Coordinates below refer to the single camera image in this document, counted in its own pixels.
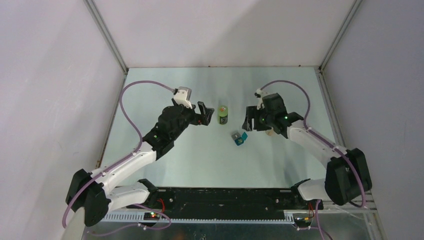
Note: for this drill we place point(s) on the aluminium frame post left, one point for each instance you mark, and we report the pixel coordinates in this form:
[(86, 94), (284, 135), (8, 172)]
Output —
[(106, 34)]

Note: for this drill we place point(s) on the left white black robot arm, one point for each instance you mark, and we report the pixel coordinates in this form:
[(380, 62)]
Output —
[(98, 192)]

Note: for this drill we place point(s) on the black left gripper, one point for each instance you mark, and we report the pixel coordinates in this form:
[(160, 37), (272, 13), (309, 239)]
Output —
[(203, 118)]

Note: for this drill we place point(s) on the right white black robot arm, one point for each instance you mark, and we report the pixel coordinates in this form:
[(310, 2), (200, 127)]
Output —
[(347, 175)]

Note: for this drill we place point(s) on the aluminium frame post right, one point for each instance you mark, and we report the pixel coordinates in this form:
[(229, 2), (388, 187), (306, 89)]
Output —
[(340, 33)]

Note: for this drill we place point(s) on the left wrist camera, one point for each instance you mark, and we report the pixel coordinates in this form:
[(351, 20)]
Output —
[(181, 97)]

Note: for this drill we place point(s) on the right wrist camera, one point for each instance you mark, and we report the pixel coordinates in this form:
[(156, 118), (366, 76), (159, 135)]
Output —
[(260, 94)]

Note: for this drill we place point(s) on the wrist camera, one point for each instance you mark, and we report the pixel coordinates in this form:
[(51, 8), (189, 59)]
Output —
[(260, 94), (181, 97)]

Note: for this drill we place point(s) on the aluminium frame post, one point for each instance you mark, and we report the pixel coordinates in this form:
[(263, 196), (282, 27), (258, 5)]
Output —
[(340, 33), (106, 34)]

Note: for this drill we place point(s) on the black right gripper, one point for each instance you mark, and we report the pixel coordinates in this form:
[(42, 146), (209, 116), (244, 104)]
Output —
[(252, 112)]

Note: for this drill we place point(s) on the clear pill bottle gold lid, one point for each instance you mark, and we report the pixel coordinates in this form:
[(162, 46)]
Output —
[(270, 132)]

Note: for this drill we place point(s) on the green lidded black jar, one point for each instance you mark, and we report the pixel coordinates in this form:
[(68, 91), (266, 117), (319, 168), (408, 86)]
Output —
[(223, 114)]

